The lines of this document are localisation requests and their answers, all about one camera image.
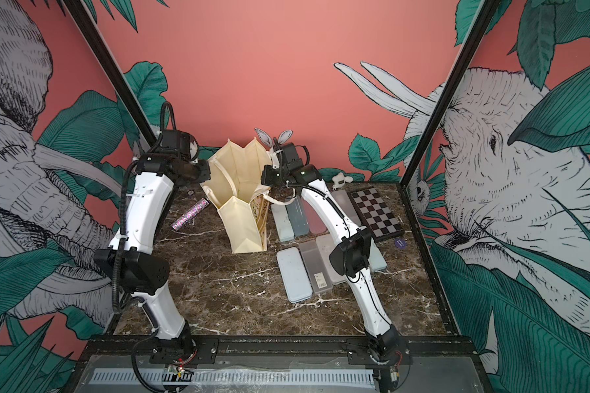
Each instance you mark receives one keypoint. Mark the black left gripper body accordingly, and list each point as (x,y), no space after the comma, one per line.
(196,173)

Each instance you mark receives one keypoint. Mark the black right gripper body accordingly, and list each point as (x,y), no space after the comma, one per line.
(277,178)

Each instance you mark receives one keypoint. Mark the cream floral canvas tote bag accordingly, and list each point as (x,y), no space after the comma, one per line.
(236,191)

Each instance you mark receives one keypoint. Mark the translucent white pencil case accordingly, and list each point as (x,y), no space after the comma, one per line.
(344,202)

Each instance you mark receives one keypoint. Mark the pink pencil case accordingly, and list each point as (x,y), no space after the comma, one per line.
(315,223)

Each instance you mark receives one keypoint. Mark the translucent purple pink case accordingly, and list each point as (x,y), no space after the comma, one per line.
(293,272)

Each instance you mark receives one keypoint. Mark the grey case with label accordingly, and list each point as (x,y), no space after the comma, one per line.
(315,267)

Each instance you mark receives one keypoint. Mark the pale mint case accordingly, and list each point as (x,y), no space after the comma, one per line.
(376,259)

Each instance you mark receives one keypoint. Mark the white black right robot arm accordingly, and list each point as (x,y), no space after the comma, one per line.
(350,256)

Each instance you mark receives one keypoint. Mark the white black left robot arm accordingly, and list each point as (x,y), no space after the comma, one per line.
(147,190)

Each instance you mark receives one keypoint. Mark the light teal case in bag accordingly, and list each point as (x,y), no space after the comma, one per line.
(297,218)

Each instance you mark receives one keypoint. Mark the purple glitter microphone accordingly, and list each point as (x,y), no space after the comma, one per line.
(190,214)

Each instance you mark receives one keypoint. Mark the small white toy figure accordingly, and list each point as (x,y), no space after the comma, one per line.
(341,180)

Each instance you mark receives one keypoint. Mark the black white chessboard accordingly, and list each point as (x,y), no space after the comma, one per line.
(375,214)

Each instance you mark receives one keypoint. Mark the small purple round sticker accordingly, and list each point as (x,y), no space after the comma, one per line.
(400,243)

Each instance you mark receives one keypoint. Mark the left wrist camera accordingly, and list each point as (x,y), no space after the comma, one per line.
(178,143)

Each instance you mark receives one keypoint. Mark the black front mounting rail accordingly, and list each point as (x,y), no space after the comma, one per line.
(204,350)

